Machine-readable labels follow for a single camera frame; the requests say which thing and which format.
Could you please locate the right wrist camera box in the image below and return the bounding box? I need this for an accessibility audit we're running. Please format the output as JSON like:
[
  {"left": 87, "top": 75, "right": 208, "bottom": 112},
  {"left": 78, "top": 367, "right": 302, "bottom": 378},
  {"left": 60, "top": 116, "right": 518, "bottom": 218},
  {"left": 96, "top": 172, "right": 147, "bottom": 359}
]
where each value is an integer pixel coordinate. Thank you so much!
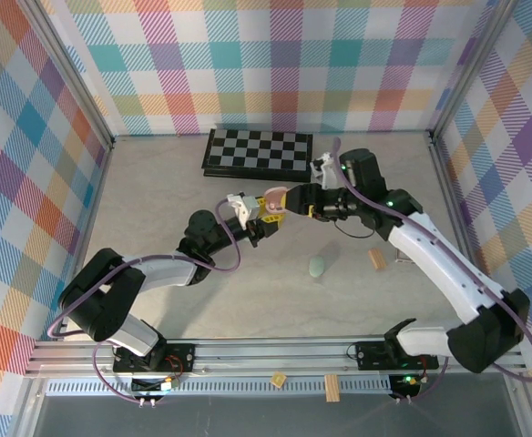
[{"left": 309, "top": 151, "right": 341, "bottom": 190}]

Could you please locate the aluminium frame post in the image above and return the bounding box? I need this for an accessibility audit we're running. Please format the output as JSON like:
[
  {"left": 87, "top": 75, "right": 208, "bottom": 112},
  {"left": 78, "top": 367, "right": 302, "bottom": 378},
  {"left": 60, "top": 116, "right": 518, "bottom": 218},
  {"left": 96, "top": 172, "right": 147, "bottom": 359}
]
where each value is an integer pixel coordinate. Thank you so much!
[
  {"left": 27, "top": 0, "right": 116, "bottom": 149},
  {"left": 426, "top": 0, "right": 521, "bottom": 142}
]

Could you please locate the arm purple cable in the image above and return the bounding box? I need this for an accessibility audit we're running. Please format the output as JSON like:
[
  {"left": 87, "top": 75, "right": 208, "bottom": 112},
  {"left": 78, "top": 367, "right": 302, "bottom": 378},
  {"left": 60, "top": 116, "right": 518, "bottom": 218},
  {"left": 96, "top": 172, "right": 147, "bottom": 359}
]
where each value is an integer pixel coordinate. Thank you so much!
[
  {"left": 46, "top": 199, "right": 244, "bottom": 405},
  {"left": 332, "top": 136, "right": 532, "bottom": 404}
]

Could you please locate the pink earbud charging case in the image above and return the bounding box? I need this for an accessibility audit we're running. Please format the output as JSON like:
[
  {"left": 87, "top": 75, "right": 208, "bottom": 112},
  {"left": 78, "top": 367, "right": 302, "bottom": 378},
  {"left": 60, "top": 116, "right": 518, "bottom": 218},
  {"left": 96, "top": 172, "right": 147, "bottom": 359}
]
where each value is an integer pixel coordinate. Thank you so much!
[{"left": 264, "top": 185, "right": 291, "bottom": 215}]

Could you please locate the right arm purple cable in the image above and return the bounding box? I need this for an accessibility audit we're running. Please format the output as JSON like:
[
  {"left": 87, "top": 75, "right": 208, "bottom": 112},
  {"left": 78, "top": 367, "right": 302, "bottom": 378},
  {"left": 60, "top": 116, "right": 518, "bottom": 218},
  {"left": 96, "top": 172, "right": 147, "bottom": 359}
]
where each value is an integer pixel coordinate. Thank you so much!
[{"left": 332, "top": 136, "right": 532, "bottom": 404}]

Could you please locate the black controller board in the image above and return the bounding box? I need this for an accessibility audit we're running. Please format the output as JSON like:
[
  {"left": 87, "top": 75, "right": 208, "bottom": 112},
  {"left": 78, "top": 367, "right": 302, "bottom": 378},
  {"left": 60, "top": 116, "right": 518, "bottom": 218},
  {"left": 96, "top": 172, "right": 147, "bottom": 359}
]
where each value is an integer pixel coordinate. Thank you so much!
[
  {"left": 130, "top": 376, "right": 179, "bottom": 398},
  {"left": 389, "top": 372, "right": 421, "bottom": 398}
]

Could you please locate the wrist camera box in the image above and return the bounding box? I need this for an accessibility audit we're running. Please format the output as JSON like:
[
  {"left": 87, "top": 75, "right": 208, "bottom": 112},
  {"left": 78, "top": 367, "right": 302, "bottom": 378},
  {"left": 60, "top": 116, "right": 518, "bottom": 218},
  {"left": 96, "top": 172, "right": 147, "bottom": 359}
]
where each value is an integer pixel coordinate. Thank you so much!
[
  {"left": 309, "top": 151, "right": 341, "bottom": 190},
  {"left": 226, "top": 192, "right": 261, "bottom": 228}
]

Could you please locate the grey slotted cable duct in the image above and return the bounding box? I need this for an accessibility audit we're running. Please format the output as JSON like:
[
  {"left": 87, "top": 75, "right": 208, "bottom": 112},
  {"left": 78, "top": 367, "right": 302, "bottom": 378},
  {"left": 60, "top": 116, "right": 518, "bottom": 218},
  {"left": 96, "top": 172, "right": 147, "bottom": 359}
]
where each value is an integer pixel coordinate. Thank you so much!
[{"left": 46, "top": 380, "right": 394, "bottom": 397}]

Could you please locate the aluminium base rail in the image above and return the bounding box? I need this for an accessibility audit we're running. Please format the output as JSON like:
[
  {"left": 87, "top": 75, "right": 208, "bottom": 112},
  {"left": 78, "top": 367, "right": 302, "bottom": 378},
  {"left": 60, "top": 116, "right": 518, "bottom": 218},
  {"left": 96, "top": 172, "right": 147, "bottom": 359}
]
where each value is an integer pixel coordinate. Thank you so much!
[{"left": 24, "top": 334, "right": 529, "bottom": 379}]

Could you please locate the aluminium side rail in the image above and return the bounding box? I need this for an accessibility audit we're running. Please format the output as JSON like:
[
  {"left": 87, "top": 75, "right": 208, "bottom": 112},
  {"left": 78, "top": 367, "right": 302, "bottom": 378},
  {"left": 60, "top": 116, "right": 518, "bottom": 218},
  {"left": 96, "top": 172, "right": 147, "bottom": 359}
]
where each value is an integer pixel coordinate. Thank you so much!
[
  {"left": 428, "top": 130, "right": 504, "bottom": 336},
  {"left": 56, "top": 140, "right": 115, "bottom": 340}
]

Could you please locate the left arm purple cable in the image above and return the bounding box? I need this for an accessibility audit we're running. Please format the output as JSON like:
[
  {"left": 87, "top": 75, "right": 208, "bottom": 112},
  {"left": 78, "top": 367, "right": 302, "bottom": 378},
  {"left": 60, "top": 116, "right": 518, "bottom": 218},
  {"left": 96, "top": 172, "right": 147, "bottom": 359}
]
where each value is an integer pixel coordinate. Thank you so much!
[{"left": 46, "top": 199, "right": 244, "bottom": 405}]

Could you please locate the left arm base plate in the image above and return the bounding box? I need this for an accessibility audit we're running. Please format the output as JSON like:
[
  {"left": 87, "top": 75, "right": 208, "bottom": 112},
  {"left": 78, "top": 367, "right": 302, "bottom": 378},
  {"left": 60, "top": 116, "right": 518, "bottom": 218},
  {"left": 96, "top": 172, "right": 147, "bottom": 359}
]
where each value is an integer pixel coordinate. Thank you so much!
[{"left": 112, "top": 341, "right": 197, "bottom": 375}]

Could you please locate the black folding chessboard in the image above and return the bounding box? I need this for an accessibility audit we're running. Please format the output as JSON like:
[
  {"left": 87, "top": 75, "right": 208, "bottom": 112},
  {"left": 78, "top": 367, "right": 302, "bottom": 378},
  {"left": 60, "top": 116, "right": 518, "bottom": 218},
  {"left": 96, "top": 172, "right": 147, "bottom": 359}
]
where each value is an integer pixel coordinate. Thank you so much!
[{"left": 200, "top": 128, "right": 313, "bottom": 184}]

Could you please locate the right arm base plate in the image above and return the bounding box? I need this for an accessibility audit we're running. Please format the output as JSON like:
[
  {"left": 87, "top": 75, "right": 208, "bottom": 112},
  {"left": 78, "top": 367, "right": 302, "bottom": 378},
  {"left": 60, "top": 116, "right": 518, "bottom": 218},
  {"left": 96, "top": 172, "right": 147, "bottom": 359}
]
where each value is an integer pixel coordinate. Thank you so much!
[{"left": 354, "top": 339, "right": 440, "bottom": 371}]

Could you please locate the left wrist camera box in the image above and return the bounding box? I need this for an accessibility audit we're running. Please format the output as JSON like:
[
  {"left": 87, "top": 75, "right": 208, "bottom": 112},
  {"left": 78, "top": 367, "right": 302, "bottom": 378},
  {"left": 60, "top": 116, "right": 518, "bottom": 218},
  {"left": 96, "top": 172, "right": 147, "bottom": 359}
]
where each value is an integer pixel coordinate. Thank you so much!
[{"left": 226, "top": 192, "right": 261, "bottom": 228}]

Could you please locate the ridged wooden block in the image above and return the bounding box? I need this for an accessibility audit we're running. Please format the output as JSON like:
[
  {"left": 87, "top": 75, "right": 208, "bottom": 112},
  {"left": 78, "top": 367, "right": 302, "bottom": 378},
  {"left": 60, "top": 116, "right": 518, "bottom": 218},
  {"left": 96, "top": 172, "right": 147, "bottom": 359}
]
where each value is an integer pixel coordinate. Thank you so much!
[
  {"left": 323, "top": 374, "right": 342, "bottom": 403},
  {"left": 367, "top": 247, "right": 388, "bottom": 273}
]

